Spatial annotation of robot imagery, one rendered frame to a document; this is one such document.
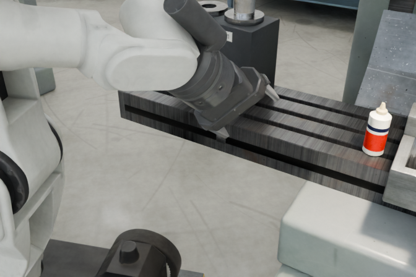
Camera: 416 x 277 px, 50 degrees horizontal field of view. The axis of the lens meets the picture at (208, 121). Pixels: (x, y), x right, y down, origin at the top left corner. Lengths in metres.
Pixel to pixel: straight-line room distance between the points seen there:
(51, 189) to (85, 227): 1.28
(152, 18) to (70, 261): 0.83
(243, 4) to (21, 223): 0.62
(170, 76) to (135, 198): 1.78
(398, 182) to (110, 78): 0.50
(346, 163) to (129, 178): 1.64
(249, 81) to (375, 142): 0.33
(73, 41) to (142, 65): 0.08
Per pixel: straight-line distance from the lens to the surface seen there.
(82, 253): 1.26
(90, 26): 0.49
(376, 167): 0.90
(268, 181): 2.37
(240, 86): 0.64
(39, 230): 1.00
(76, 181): 2.45
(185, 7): 0.52
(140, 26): 0.54
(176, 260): 1.25
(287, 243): 0.90
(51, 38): 0.49
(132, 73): 0.50
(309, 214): 0.89
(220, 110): 0.67
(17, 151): 0.76
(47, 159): 0.81
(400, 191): 0.80
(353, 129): 1.01
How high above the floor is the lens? 1.47
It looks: 31 degrees down
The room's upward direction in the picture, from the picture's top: straight up
